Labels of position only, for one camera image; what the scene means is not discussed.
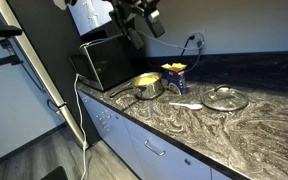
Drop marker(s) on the blue pasta box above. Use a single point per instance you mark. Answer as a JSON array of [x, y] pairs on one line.
[[175, 76]]

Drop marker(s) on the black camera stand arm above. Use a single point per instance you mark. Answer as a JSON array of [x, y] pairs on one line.
[[9, 31]]

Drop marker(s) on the steel refrigerator handle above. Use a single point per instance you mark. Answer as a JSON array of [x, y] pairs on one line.
[[48, 38]]

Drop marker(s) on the steel saucepan with black handle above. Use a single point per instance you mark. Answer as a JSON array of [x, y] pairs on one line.
[[145, 86]]

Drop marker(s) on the white plastic spoon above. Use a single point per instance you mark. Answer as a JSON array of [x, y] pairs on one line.
[[189, 106]]

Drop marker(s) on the black steel microwave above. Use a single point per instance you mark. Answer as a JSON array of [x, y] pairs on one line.
[[104, 64]]

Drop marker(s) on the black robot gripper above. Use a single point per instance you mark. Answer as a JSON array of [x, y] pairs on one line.
[[124, 13]]

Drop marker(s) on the glass pot lid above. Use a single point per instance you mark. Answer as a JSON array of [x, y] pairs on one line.
[[224, 98]]

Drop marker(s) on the white wall outlet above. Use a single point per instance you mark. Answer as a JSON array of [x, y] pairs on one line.
[[199, 40]]

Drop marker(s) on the silver drawer handle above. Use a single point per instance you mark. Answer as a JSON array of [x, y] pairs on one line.
[[154, 149]]

